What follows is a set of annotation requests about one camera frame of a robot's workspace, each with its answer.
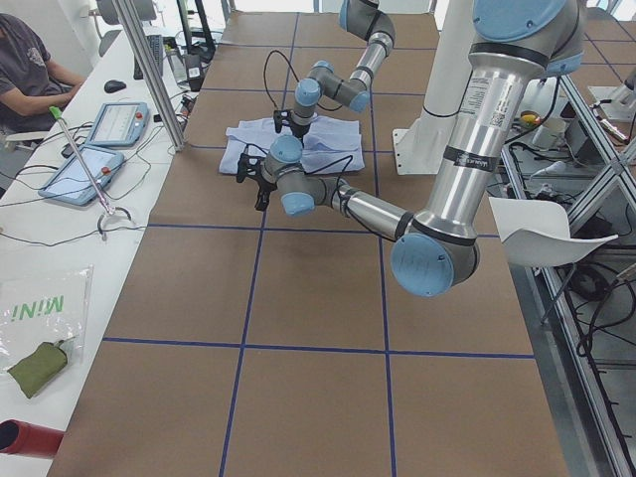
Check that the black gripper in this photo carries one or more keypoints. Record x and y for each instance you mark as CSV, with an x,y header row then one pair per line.
x,y
299,130
263,188

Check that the light blue striped shirt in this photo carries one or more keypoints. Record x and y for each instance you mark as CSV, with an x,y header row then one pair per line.
x,y
328,141

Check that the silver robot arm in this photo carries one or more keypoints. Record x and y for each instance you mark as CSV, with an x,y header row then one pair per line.
x,y
435,248
366,21

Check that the teach pendant near shirt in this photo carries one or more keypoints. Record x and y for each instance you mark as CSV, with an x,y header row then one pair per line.
x,y
118,124

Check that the black computer mouse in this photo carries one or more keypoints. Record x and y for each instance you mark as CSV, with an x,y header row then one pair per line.
x,y
114,85

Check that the teach pendant far side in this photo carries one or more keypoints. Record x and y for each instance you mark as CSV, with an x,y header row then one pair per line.
x,y
71,185

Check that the pink reacher grabber stick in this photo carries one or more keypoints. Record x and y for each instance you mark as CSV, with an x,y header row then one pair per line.
x,y
109,209

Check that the clear plastic bag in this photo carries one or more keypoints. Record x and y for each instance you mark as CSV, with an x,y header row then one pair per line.
x,y
48,307

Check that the seated person grey shirt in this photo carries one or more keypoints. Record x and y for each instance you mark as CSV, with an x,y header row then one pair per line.
x,y
31,81

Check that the white plastic chair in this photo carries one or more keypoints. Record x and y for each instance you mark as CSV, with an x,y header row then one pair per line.
x,y
536,233

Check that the green fabric pouch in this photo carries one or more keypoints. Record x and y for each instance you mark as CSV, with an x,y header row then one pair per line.
x,y
36,370

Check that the red cylinder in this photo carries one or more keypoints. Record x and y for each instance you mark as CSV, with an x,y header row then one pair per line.
x,y
30,440

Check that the white camera mast pedestal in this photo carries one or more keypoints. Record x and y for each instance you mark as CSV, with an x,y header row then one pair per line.
x,y
419,149

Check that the aluminium frame post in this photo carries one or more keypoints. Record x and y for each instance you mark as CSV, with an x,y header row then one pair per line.
x,y
131,23

